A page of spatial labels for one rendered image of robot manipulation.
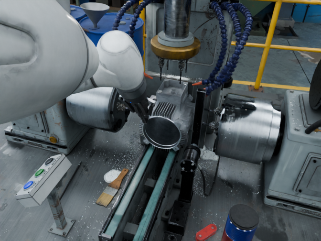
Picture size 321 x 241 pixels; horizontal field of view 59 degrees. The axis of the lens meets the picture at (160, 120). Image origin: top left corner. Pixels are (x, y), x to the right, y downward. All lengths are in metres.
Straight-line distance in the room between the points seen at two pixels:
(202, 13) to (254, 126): 0.49
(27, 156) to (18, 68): 1.25
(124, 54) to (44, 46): 0.49
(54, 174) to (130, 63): 0.42
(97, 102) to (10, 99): 0.95
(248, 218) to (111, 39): 0.49
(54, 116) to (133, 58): 0.64
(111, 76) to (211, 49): 0.63
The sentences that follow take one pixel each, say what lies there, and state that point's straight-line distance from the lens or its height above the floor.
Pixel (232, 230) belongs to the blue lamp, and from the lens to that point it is 0.63.
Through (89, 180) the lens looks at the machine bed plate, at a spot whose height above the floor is 0.80.
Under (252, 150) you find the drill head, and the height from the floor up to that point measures 1.04.
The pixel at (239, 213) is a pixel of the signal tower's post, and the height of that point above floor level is 1.22.
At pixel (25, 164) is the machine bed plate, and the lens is 1.39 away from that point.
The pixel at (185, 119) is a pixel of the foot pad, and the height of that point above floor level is 1.08.
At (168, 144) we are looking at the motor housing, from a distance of 1.15.
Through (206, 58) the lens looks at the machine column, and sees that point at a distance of 1.26.
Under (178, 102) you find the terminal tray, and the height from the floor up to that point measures 1.12.
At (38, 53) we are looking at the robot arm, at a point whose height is 1.64.
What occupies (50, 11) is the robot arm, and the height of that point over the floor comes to 1.65.
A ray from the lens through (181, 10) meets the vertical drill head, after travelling 0.98.
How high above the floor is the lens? 1.71
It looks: 37 degrees down
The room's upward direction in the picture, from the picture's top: 2 degrees clockwise
